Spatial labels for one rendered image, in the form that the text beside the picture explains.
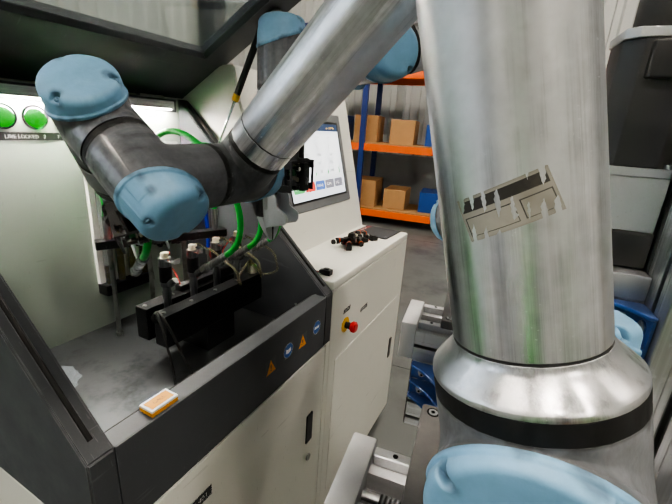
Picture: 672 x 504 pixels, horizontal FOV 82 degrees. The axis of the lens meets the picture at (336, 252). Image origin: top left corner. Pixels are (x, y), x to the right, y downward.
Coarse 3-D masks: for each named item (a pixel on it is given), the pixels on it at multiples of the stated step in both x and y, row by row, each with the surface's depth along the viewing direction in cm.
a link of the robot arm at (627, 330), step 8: (616, 312) 33; (616, 320) 31; (624, 320) 31; (632, 320) 32; (616, 328) 29; (624, 328) 30; (632, 328) 30; (640, 328) 31; (616, 336) 29; (624, 336) 29; (632, 336) 29; (640, 336) 30; (632, 344) 29; (640, 344) 30; (640, 352) 30
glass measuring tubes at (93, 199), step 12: (84, 180) 95; (96, 204) 97; (96, 216) 99; (96, 228) 99; (96, 252) 101; (120, 252) 104; (132, 252) 108; (96, 264) 102; (108, 264) 102; (120, 264) 105; (132, 264) 109; (108, 276) 103; (120, 276) 106; (132, 276) 110; (144, 276) 112; (108, 288) 103; (120, 288) 106
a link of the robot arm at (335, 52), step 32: (352, 0) 33; (384, 0) 32; (320, 32) 35; (352, 32) 34; (384, 32) 34; (288, 64) 38; (320, 64) 36; (352, 64) 36; (256, 96) 42; (288, 96) 39; (320, 96) 39; (256, 128) 42; (288, 128) 41; (224, 160) 43; (256, 160) 44; (288, 160) 46; (256, 192) 49
